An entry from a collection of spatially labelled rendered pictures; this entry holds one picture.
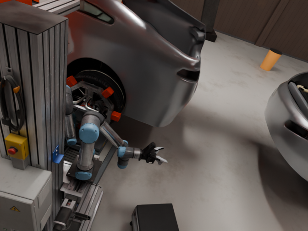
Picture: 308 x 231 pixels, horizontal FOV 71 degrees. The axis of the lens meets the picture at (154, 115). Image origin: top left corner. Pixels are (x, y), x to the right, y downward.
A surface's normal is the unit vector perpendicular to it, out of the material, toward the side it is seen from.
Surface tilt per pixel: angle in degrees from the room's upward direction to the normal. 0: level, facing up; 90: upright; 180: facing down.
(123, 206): 0
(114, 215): 0
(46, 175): 0
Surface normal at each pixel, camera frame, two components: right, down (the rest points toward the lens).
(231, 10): -0.14, 0.59
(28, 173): 0.27, -0.75
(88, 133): 0.14, 0.54
